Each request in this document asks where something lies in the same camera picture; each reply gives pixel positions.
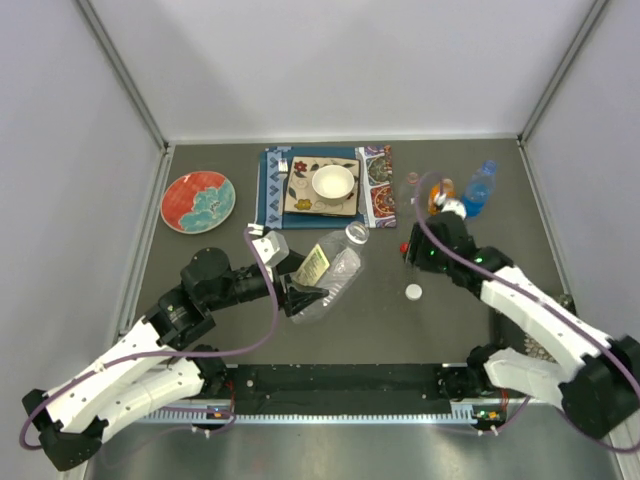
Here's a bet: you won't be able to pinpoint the blue patterned placemat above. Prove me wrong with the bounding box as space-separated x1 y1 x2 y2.
255 145 397 230

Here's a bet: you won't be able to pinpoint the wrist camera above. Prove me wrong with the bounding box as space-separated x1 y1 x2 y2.
433 194 467 220
246 223 290 268

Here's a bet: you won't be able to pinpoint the black floral square plate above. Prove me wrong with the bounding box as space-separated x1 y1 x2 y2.
489 310 556 363

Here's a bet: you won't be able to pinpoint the clear bottle white cap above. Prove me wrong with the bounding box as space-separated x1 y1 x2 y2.
292 221 369 324

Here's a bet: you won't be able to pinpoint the red and teal plate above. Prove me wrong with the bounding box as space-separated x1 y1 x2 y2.
160 171 236 235

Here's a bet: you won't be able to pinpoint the blue label water bottle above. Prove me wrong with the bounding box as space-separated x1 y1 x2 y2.
461 160 497 218

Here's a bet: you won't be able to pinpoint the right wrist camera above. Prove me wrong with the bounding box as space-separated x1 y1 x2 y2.
433 194 467 220

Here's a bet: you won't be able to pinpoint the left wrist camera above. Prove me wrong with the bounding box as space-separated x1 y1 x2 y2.
246 223 290 268

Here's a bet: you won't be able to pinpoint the white ceramic bowl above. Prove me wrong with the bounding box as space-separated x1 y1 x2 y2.
312 165 355 202

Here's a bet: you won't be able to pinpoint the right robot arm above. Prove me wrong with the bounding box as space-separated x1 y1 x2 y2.
405 211 639 440

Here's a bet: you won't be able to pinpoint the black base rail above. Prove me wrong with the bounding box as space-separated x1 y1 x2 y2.
197 364 497 416

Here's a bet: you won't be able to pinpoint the grey slotted cable duct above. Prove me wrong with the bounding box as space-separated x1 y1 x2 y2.
139 403 505 426

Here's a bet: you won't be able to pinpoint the square floral beige plate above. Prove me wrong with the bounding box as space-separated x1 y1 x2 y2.
283 156 361 217

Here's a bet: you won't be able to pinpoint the orange juice bottle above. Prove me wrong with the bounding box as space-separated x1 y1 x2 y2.
428 178 456 215

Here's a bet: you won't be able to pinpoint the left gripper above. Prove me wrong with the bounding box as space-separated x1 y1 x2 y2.
206 250 329 316

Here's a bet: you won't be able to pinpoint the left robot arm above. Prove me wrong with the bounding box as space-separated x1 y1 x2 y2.
22 247 328 472

